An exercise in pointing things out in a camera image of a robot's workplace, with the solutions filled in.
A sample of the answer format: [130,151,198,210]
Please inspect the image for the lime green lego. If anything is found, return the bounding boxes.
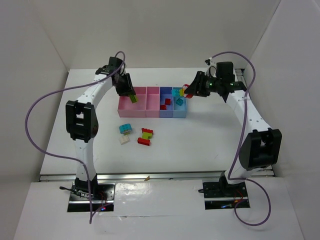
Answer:
[129,94,138,104]

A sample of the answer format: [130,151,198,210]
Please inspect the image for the teal rounded lego block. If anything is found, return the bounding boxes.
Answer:
[119,123,133,135]

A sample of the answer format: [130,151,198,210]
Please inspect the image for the small red lego brick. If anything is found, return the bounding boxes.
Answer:
[164,98,172,106]

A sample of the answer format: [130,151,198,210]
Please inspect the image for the red green lego assembly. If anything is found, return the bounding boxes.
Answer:
[137,128,154,146]

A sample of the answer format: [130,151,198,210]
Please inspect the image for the white lego brick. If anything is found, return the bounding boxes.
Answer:
[119,135,130,145]

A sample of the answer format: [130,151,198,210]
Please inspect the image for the multicolour lego assembly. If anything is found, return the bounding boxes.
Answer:
[171,84,193,99]

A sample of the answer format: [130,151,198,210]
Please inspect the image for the small teal lego brick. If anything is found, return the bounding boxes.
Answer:
[175,98,184,106]

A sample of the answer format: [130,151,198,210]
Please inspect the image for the red sloped lego piece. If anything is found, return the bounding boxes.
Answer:
[160,104,167,110]

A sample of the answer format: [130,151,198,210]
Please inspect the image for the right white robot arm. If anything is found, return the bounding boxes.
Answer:
[184,58,282,197]

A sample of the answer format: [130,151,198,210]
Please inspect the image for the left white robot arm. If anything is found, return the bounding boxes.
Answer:
[65,56,136,196]

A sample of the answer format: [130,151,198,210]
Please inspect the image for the large pink bin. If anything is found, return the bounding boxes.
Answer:
[117,86,147,118]

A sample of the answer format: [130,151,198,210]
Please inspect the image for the small pink bin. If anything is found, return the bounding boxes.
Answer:
[145,86,160,118]

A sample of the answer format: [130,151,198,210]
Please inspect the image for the dark blue bin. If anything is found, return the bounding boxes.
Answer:
[159,86,173,118]

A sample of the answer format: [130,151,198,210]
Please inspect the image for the light blue bin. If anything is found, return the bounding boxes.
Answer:
[172,96,188,119]

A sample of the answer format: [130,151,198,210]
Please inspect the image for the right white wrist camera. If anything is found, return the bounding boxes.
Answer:
[204,57,217,67]

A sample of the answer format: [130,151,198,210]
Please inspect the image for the aluminium rail front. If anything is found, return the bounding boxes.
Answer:
[39,171,222,182]

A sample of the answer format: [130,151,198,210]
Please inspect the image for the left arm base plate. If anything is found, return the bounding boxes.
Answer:
[66,181,116,213]

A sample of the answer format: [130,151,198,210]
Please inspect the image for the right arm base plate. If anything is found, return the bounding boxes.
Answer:
[198,182,250,210]

